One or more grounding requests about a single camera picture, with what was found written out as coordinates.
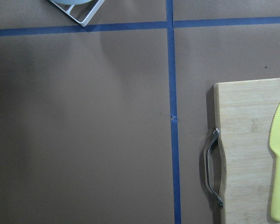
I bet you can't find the bamboo cutting board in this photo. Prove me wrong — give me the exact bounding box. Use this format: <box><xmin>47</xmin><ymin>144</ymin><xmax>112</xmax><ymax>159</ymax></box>
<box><xmin>214</xmin><ymin>78</ymin><xmax>280</xmax><ymax>224</ymax></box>

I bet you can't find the light blue dish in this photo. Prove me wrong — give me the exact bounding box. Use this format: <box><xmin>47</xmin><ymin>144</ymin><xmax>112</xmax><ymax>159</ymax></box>
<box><xmin>52</xmin><ymin>0</ymin><xmax>91</xmax><ymax>5</ymax></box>

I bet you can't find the steel cutting board handle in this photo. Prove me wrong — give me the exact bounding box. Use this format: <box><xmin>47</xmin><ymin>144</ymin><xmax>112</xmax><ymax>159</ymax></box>
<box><xmin>204</xmin><ymin>126</ymin><xmax>224</xmax><ymax>209</ymax></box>

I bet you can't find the white wire rack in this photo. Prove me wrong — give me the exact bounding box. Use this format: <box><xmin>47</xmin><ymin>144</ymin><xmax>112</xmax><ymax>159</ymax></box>
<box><xmin>49</xmin><ymin>0</ymin><xmax>105</xmax><ymax>27</ymax></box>

